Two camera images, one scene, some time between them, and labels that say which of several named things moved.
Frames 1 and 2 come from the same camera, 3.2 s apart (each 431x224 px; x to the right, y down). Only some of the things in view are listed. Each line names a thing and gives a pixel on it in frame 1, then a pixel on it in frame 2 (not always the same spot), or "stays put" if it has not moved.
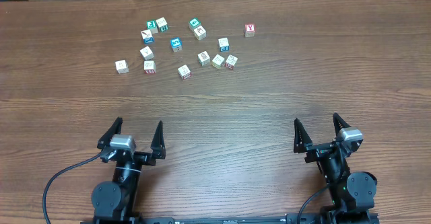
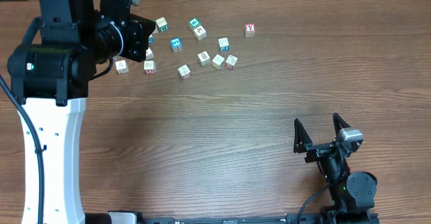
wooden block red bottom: [184, 72] stays put
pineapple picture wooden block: [203, 58] stays put
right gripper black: [304, 140] stays put
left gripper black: [157, 149] → [136, 31]
